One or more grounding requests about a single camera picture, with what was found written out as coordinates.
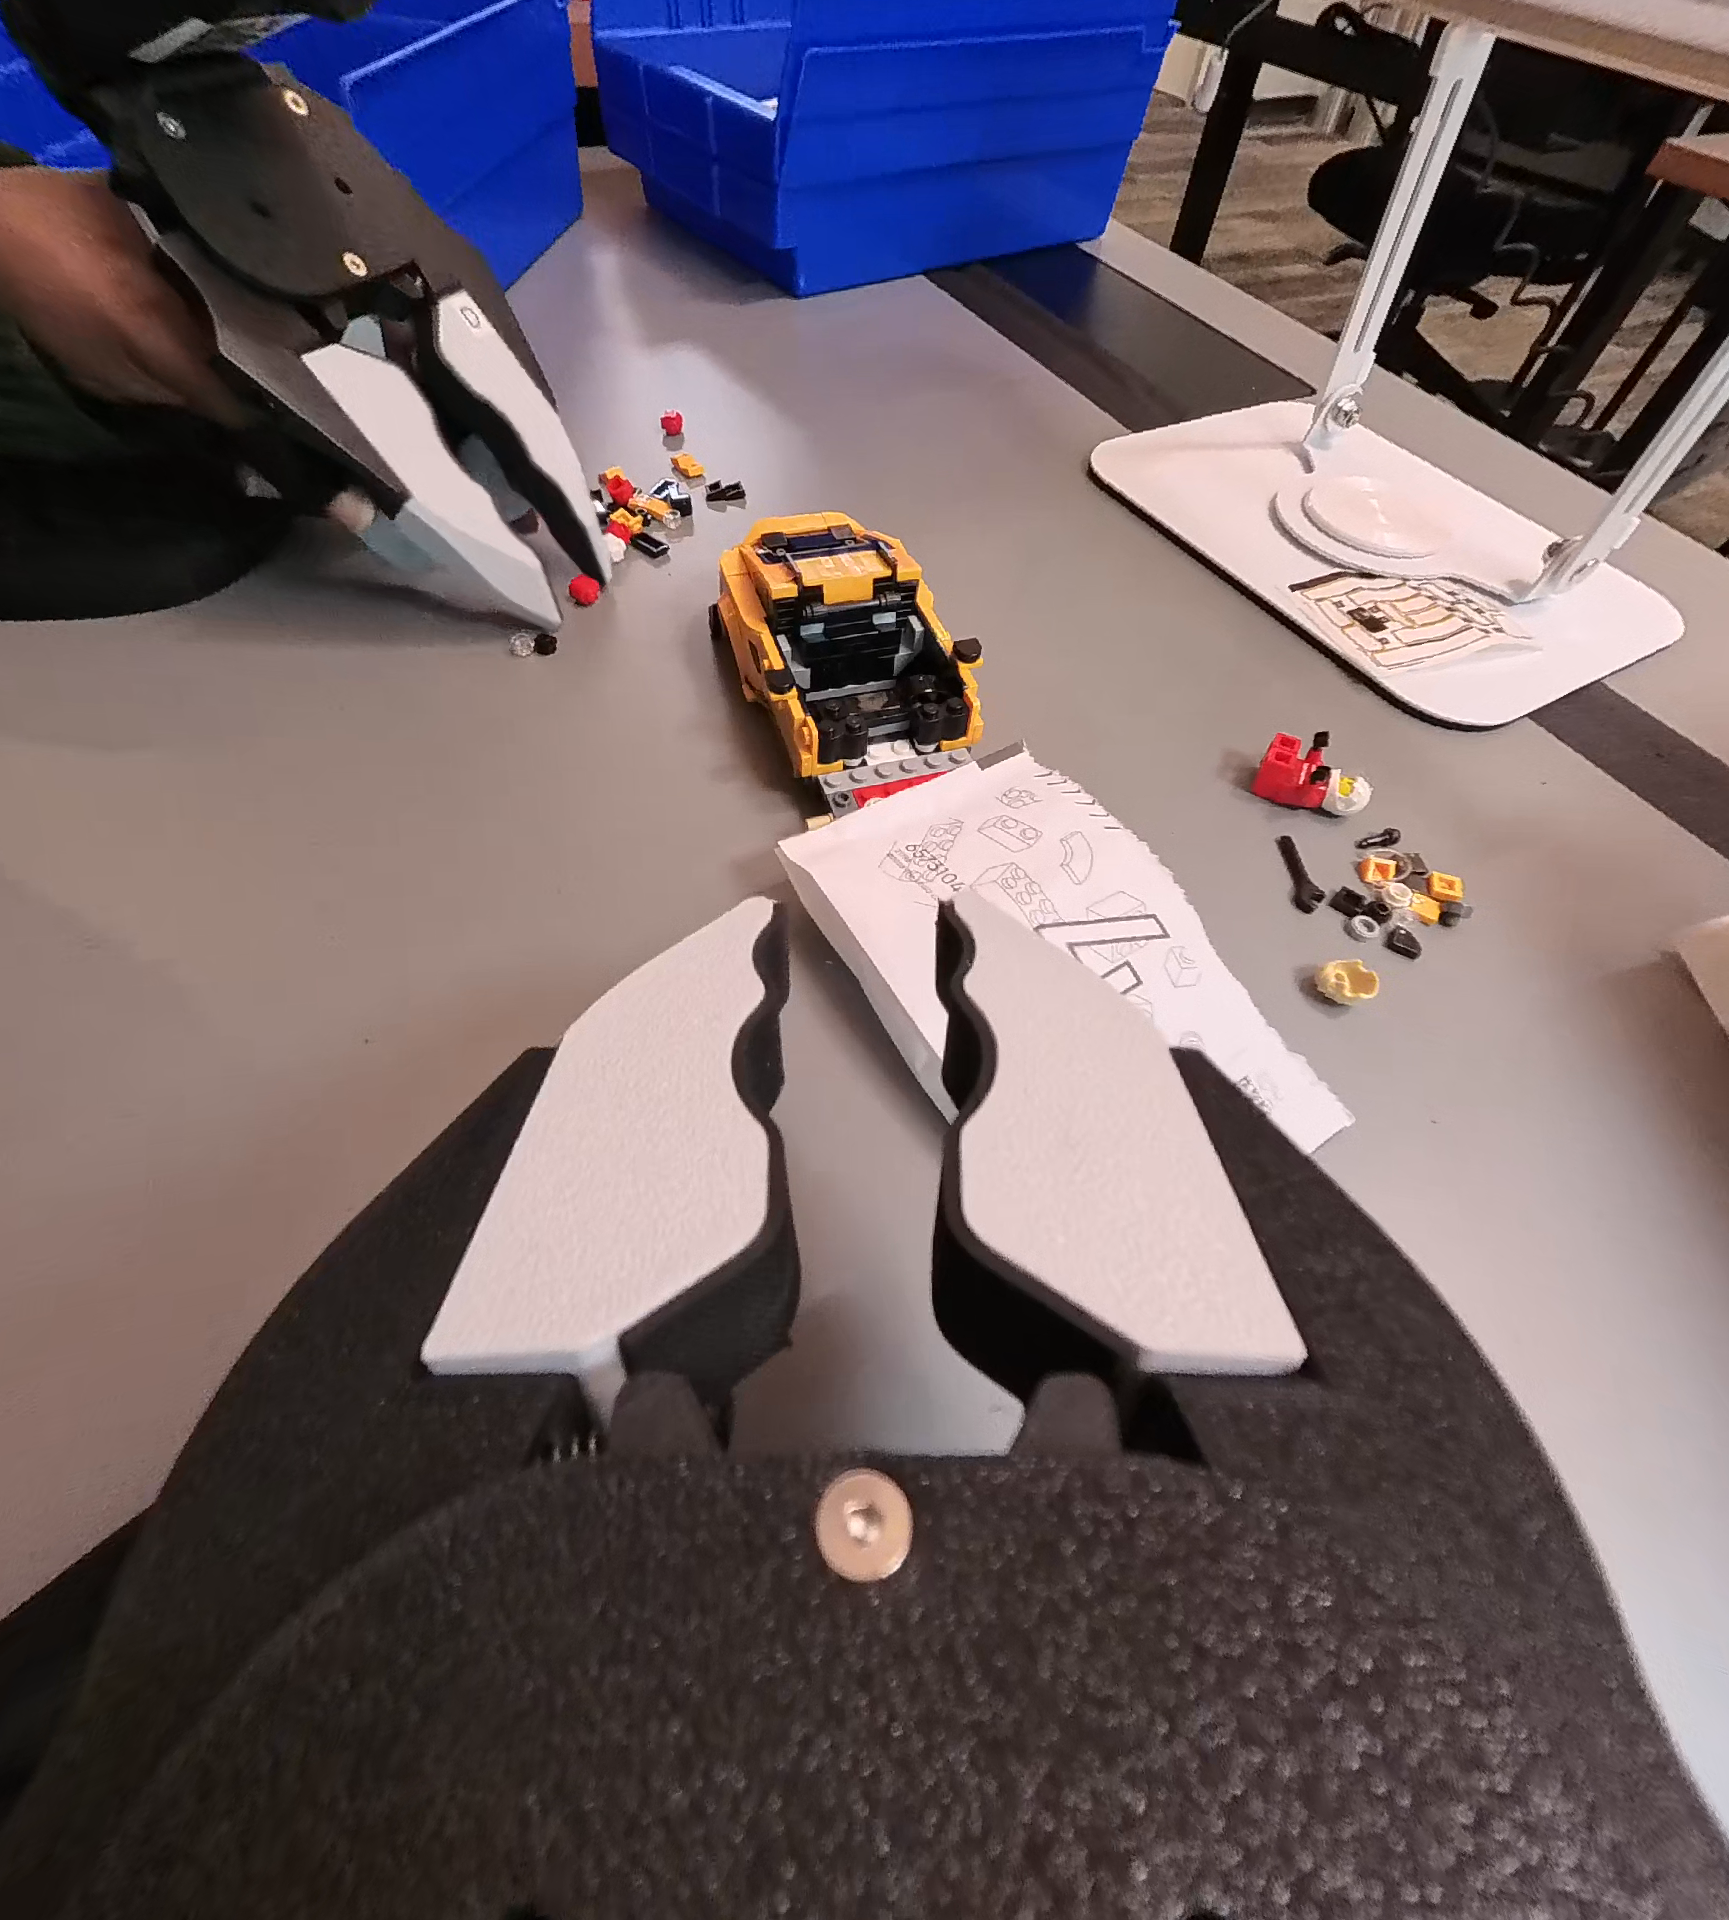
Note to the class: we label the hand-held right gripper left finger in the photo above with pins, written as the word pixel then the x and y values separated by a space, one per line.
pixel 627 1170

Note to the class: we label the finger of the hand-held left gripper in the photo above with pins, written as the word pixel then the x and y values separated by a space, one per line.
pixel 539 433
pixel 429 514

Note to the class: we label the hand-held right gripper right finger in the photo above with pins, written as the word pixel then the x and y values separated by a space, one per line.
pixel 1123 1183

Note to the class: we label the large pile of toy bricks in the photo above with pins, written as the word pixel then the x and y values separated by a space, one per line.
pixel 627 507

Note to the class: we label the blue plastic bin holding bricks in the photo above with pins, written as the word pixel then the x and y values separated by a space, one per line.
pixel 505 148

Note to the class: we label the torn white paper bag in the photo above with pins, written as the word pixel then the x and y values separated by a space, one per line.
pixel 866 898

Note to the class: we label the person's left hand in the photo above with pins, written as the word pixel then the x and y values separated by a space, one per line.
pixel 87 282

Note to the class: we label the tan toy hair piece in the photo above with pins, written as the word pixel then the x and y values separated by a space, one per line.
pixel 1351 980

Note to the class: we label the yellow toy brick car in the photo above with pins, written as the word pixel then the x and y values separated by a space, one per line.
pixel 814 562

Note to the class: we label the black toy wrench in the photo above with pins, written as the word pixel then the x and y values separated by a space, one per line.
pixel 1300 871

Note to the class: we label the black bumpy wrist rest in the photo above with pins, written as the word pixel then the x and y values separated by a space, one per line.
pixel 53 554

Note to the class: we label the small group of toy bricks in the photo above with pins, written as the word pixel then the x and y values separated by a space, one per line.
pixel 1401 898

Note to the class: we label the blue plastic bin holding paper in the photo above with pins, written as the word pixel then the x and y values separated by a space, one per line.
pixel 878 193

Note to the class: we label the red toy minifigure body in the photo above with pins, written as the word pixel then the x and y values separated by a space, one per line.
pixel 1281 769

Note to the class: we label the white toy minifigure helmet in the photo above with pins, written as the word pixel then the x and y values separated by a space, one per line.
pixel 1351 799

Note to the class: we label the sticker sheet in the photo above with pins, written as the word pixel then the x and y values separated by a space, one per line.
pixel 1401 624

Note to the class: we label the white adjustable stand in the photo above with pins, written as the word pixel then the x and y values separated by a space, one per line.
pixel 1191 480

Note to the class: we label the black office chair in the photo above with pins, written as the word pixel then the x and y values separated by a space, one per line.
pixel 1401 211

